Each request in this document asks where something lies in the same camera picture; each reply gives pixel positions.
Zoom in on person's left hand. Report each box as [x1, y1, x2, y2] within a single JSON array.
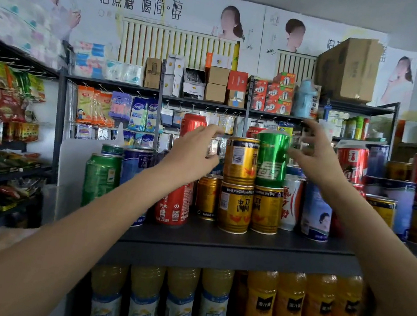
[[155, 118, 226, 199]]

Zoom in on person's right hand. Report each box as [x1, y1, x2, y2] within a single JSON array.
[[282, 116, 353, 197]]

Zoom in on person's right forearm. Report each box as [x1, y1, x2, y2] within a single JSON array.
[[308, 179, 417, 316]]

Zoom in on person's left forearm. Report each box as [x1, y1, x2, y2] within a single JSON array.
[[0, 145, 178, 316]]

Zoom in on green soda can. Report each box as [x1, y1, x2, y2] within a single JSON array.
[[252, 129, 293, 190], [100, 143, 126, 159], [80, 152, 123, 212]]

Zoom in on red and white drink can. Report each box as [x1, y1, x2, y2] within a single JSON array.
[[278, 174, 307, 233]]

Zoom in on tall red soda can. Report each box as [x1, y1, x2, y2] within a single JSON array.
[[153, 110, 209, 229]]

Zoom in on light blue flask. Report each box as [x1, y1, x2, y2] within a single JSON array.
[[292, 77, 319, 120]]

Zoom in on dark metal back shelf rack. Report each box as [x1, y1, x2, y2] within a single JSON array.
[[51, 45, 403, 188]]

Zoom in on blue and white drink can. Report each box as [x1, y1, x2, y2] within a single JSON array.
[[298, 182, 336, 243], [358, 176, 417, 243]]

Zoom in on stack of red green boxes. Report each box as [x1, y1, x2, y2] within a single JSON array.
[[249, 68, 297, 116]]

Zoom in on green bottle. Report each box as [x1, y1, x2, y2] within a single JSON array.
[[353, 116, 365, 141]]

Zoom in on small brown cardboard box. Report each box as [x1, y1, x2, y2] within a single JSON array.
[[204, 83, 228, 104], [206, 65, 231, 87]]

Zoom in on black and white box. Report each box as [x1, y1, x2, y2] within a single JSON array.
[[180, 67, 208, 101]]

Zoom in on blue hanging cloth packets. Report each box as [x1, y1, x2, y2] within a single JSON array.
[[128, 96, 160, 134]]

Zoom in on dark grey metal shelf unit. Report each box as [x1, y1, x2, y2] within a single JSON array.
[[65, 199, 417, 316]]

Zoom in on orange red box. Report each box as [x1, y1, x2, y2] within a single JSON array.
[[227, 70, 250, 93]]

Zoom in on stack of white boxes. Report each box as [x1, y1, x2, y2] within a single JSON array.
[[162, 54, 186, 98]]

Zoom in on large brown cardboard box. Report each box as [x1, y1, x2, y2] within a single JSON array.
[[312, 32, 385, 107]]

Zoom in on white and orange box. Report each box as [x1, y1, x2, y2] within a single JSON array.
[[205, 52, 233, 71]]

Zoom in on purple hanging glove pack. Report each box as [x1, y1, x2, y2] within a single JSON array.
[[108, 91, 134, 122]]

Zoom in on tall brown cardboard box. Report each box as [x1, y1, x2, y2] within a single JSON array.
[[143, 57, 164, 90]]

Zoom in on clear wrapped tissue packs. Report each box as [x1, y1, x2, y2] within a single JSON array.
[[103, 59, 145, 86]]

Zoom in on orange hanging packets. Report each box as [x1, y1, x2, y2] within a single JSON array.
[[73, 85, 119, 128]]

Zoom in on white board panel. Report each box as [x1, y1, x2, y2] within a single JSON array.
[[51, 116, 128, 225]]

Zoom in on yellow drink bottle white label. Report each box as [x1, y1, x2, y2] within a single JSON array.
[[85, 261, 130, 316], [196, 267, 236, 316], [125, 263, 167, 316], [161, 265, 202, 316]]

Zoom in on orange juice bottle black label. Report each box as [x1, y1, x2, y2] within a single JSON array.
[[274, 270, 309, 316], [302, 272, 338, 316], [331, 273, 366, 316], [243, 268, 280, 316]]

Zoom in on stack of tissue packs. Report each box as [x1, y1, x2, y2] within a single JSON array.
[[70, 40, 109, 81]]

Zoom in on dark metal snack rack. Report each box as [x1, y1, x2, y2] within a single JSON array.
[[0, 23, 77, 261]]

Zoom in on row of hanging snack packets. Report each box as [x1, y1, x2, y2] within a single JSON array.
[[0, 55, 52, 152]]

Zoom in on pile of toilet paper packs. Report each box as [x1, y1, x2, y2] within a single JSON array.
[[0, 0, 74, 72]]

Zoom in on narrow wall poster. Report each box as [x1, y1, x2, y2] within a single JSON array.
[[370, 45, 417, 111]]

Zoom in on wide wall poster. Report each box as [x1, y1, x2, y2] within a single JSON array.
[[0, 0, 268, 79]]

